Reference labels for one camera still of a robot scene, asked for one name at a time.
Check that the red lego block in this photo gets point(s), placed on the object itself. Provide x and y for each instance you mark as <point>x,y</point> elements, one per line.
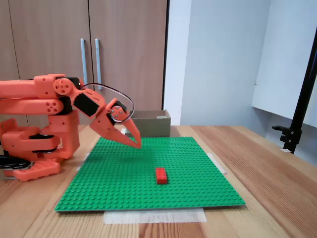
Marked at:
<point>161,176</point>

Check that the brown cardboard box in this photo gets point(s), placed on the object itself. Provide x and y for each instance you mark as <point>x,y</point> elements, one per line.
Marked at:
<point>153,127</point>

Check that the green lego baseplate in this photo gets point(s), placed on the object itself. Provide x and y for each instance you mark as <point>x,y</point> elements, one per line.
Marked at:
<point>123,173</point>

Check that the short masking tape strip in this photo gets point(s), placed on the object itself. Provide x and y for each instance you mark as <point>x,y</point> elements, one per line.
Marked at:
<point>80,164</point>
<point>123,131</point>
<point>218,164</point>

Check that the brown wooden cabinet door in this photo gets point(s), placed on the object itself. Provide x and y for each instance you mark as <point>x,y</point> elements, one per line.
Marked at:
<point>6,37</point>
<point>128,37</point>
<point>49,37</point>

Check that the black base clamp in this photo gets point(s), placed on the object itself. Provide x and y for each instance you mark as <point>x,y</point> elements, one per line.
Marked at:
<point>12,162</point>

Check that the long masking tape strip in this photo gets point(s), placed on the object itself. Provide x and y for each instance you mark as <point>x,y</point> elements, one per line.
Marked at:
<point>148,218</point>

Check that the small white tape piece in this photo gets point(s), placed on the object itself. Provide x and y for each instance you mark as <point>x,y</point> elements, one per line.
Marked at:
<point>285,150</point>

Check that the black camera stand with clamp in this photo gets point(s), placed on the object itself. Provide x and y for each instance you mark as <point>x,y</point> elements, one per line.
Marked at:
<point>300,106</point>

